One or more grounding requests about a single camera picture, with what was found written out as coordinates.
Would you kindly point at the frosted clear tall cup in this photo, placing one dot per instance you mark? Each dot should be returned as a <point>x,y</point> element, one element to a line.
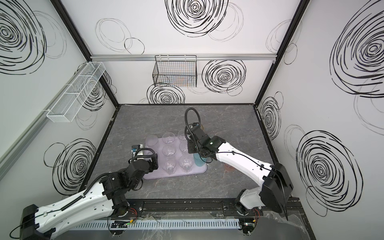
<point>182,135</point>

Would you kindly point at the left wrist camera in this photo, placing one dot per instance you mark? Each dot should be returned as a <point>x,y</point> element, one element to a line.
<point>137,150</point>

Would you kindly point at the white slotted cable duct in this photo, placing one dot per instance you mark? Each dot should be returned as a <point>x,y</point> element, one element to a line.
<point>167,224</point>

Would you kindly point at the white wire shelf basket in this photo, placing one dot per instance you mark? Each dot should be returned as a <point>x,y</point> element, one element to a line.
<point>83,92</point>

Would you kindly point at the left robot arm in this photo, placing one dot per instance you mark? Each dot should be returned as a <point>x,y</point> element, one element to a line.
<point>104,198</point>

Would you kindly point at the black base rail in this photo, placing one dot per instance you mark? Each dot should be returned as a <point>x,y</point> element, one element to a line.
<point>225,206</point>

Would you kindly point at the clear glass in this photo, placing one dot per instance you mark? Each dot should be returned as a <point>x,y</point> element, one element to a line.
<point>169,150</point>
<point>168,138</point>
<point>184,147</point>
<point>151,141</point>
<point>186,163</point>

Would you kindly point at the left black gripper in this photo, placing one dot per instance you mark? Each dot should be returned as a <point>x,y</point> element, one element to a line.
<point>151,163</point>

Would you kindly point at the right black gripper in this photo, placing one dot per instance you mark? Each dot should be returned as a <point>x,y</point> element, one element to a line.
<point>194,138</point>

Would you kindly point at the teal plastic cup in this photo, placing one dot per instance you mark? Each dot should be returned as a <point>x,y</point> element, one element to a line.
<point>198,160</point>

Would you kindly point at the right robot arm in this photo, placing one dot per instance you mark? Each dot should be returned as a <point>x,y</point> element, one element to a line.
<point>274,184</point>

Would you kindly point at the lilac plastic tray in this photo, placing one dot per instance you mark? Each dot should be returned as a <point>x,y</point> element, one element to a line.
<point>169,166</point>

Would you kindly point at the black wire basket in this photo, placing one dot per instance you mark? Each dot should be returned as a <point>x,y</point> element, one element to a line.
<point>176,70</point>

